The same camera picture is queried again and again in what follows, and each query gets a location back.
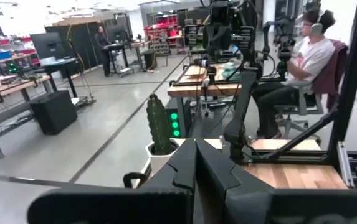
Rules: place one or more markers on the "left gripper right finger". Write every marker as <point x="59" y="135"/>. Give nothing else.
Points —
<point x="259" y="205"/>

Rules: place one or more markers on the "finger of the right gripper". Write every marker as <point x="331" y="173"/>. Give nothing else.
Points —
<point x="224" y="39"/>
<point x="213" y="39"/>

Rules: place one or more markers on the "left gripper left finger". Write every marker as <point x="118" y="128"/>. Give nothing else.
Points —
<point x="119" y="205"/>

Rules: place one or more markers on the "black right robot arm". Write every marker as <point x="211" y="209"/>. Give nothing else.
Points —
<point x="242" y="109"/>

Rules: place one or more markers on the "red storage shelves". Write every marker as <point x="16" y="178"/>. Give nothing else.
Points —
<point x="162" y="31"/>

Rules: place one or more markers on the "wooden topped robot table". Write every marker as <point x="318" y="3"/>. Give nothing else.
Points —
<point x="197" y="90"/>

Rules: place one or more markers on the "white hexagonal plant pot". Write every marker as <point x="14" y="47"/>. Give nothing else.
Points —
<point x="156" y="161"/>

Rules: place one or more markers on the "seated person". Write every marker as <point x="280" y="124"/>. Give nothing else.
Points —
<point x="312" y="59"/>

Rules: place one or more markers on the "person's grey headphones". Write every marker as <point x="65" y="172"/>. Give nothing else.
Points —
<point x="316" y="29"/>

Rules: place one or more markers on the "standing desk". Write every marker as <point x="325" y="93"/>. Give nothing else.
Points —
<point x="125" y="46"/>

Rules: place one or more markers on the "green cactus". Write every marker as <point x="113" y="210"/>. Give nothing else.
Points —
<point x="159" y="124"/>

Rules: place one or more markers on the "grey office chair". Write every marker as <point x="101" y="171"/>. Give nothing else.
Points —
<point x="299" y="109"/>

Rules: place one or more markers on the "computer with green lights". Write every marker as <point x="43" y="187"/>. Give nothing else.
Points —
<point x="174" y="124"/>

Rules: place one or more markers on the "maroon jacket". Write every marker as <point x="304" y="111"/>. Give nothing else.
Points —
<point x="334" y="71"/>

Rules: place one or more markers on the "standing person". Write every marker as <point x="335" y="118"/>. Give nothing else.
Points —
<point x="102" y="46"/>

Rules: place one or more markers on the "black cabinet box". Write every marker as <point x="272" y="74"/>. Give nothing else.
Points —
<point x="53" y="112"/>

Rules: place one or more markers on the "black desk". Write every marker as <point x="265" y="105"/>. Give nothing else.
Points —
<point x="56" y="63"/>

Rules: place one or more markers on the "wooden workbench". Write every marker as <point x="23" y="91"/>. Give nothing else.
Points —
<point x="10" y="88"/>

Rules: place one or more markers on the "black monitor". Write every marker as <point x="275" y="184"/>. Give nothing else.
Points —
<point x="47" y="45"/>

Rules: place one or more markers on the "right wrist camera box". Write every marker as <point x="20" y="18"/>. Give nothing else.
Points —
<point x="221" y="15"/>

